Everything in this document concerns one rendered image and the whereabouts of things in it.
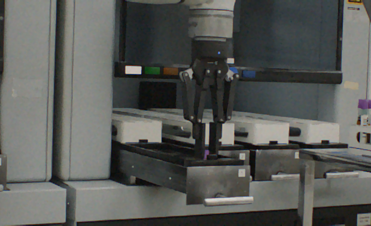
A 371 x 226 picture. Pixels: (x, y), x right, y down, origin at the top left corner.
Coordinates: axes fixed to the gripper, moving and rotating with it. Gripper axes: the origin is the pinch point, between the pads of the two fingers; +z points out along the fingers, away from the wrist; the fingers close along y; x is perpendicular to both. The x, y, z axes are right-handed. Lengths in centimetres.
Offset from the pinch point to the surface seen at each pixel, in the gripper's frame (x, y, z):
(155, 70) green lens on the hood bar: -17.6, 3.8, -13.7
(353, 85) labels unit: -20, -54, -11
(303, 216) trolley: 2.0, -23.5, 16.9
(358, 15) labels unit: -20, -55, -29
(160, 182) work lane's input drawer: 2.4, 11.3, 7.8
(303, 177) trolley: 1.5, -23.4, 8.3
